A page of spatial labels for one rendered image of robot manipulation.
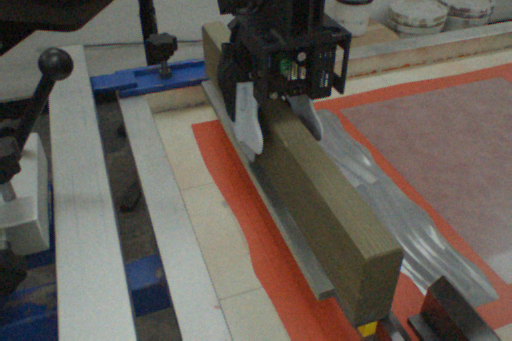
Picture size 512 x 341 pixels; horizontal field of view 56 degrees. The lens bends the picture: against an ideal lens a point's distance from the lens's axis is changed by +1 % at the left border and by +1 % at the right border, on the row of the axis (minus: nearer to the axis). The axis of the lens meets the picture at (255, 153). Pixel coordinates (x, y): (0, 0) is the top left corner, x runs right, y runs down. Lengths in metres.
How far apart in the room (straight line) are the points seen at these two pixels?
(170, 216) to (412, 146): 0.34
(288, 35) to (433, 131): 0.41
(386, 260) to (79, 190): 0.28
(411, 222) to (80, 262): 0.34
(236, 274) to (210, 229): 0.07
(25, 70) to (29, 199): 2.21
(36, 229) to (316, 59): 0.25
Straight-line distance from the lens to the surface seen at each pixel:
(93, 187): 0.47
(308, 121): 0.45
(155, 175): 0.55
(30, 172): 0.45
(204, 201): 0.56
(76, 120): 0.58
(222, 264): 0.50
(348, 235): 0.33
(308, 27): 0.35
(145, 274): 0.55
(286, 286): 0.48
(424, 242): 0.53
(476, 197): 0.62
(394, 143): 0.68
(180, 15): 2.57
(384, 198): 0.58
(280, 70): 0.37
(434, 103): 0.79
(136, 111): 0.67
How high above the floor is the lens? 1.34
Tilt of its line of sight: 37 degrees down
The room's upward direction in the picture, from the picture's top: straight up
